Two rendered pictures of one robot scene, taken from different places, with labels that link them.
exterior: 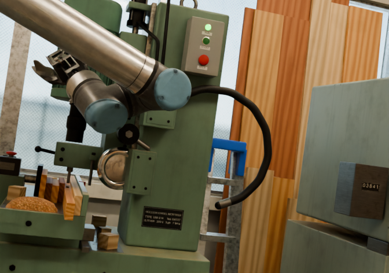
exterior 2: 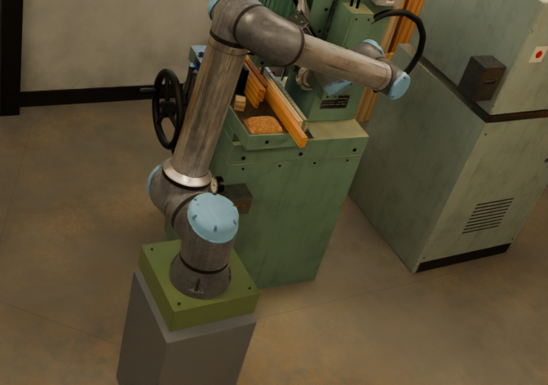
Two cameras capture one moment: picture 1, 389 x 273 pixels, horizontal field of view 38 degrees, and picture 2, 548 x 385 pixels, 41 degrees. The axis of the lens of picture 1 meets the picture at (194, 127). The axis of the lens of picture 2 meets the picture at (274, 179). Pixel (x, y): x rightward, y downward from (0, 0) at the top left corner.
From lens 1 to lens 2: 1.64 m
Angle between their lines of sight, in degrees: 43
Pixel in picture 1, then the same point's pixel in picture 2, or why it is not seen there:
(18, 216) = (261, 138)
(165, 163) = not seen: hidden behind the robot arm
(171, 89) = (399, 90)
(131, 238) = (311, 117)
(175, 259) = (347, 139)
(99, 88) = not seen: hidden behind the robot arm
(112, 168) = (307, 77)
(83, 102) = (324, 77)
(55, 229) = (283, 142)
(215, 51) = not seen: outside the picture
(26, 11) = (327, 70)
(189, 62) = not seen: outside the picture
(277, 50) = not seen: outside the picture
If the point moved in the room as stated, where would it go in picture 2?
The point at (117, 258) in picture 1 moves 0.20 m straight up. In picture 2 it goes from (310, 143) to (324, 98)
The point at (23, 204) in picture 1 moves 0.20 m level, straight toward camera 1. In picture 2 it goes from (262, 129) to (289, 165)
